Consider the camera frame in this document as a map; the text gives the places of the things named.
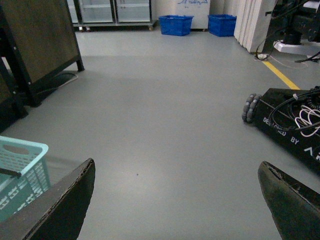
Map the black robot machine background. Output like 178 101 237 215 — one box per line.
261 0 320 61

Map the blue plastic crate right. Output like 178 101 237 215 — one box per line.
208 14 237 37

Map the blue plastic crate left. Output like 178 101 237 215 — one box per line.
158 15 194 37

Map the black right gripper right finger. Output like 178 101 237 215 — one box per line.
257 161 320 240

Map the grey omni wheel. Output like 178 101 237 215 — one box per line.
241 93 262 123

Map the light teal plastic basket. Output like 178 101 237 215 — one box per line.
0 136 51 222

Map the white panel stack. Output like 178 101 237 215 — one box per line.
234 0 276 53

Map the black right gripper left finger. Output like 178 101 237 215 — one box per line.
0 158 96 240

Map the dark wooden display stand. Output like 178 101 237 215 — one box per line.
0 0 84 132

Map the blue plastic crate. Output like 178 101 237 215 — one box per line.
208 14 237 37
158 15 194 37

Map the glass door refrigerator cabinet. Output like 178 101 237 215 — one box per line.
67 0 157 32

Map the white cable on base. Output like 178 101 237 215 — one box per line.
294 104 320 138

